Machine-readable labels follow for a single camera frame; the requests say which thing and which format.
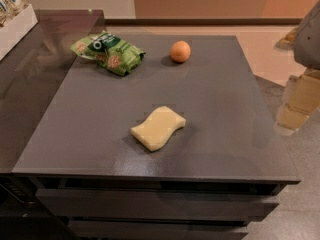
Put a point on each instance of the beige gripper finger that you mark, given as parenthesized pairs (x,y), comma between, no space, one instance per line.
(301,98)

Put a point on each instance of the green rice chip bag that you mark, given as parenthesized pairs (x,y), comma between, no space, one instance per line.
(109,51)

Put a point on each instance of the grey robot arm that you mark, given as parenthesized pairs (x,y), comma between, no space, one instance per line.
(305,40)

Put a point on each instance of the yellow sponge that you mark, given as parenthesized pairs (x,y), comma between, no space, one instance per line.
(158,127)

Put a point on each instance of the grey drawer cabinet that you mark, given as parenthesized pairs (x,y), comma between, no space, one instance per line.
(220,172)

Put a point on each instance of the orange fruit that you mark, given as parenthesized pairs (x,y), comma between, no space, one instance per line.
(180,51)

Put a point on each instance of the dark glass side table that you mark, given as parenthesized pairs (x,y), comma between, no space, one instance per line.
(30,75)

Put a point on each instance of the white box with snacks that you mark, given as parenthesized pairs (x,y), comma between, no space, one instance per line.
(17,18)

